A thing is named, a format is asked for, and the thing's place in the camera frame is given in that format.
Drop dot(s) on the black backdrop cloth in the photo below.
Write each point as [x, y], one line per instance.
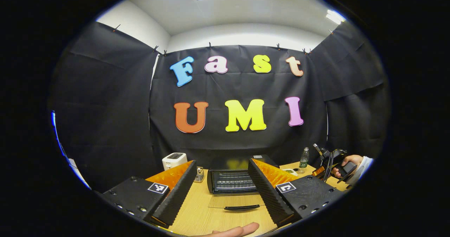
[112, 107]

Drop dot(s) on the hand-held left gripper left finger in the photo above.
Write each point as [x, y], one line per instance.
[179, 191]

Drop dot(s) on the clear plastic water bottle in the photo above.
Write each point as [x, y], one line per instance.
[303, 159]

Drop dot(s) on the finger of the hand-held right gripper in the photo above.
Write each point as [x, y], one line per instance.
[318, 171]

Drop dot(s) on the small ceiling light panel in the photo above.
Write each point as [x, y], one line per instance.
[334, 16]

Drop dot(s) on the white divided condiment dish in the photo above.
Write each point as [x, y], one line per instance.
[291, 172]

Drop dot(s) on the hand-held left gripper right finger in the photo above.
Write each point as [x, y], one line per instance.
[265, 191]

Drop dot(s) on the white toaster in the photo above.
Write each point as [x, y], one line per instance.
[174, 160]

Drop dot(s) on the black electric oven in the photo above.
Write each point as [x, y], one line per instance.
[228, 180]

